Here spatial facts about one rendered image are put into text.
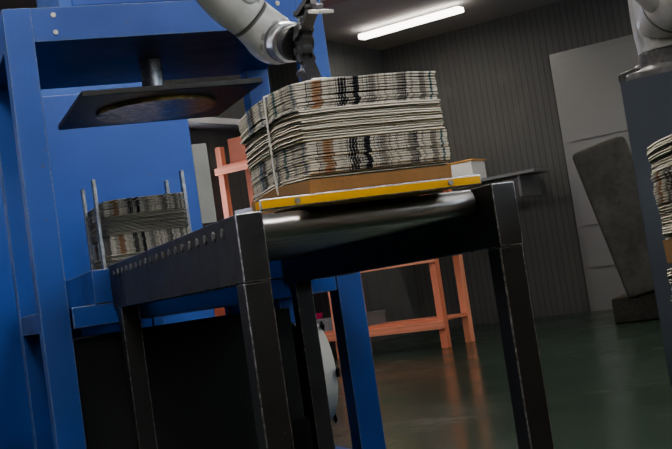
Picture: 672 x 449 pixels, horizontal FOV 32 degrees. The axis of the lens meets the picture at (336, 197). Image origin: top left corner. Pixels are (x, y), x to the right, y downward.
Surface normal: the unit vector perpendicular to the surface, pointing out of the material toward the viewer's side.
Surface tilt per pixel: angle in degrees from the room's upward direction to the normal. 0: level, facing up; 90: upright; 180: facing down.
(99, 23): 90
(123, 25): 90
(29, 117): 90
